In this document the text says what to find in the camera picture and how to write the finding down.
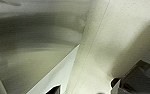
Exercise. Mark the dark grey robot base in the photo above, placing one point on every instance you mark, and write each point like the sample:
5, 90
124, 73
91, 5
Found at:
141, 80

